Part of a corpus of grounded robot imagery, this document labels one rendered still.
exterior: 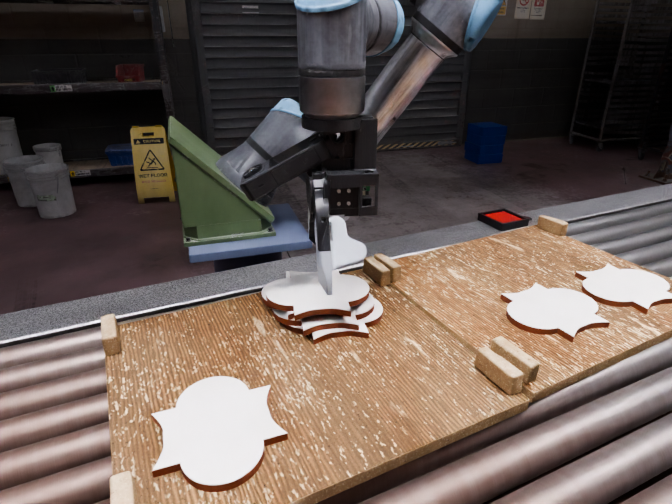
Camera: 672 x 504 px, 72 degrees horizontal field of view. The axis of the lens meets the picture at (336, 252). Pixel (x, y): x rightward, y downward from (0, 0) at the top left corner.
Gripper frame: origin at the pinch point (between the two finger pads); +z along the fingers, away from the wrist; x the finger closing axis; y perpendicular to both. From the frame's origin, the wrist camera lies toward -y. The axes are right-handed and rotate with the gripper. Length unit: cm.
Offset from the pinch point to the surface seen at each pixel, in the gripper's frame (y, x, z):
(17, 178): -208, 337, 76
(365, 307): 6.3, -2.4, 5.1
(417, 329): 12.7, -5.7, 7.1
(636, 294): 46.8, -2.9, 6.1
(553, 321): 30.7, -7.7, 6.1
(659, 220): 80, 30, 9
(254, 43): -16, 473, -20
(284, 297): -4.6, -1.5, 3.2
